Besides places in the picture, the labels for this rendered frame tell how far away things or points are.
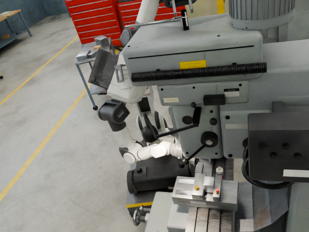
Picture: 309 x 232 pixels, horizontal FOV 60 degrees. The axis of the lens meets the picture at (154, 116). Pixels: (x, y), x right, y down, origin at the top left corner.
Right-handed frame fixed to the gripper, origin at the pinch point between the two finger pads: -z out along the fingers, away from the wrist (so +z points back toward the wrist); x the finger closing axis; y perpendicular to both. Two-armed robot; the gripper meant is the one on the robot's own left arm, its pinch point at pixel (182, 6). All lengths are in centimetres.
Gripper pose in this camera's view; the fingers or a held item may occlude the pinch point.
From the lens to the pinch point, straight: 104.4
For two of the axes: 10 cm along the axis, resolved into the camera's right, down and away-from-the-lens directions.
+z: -0.9, -9.1, 4.1
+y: -1.9, -3.9, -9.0
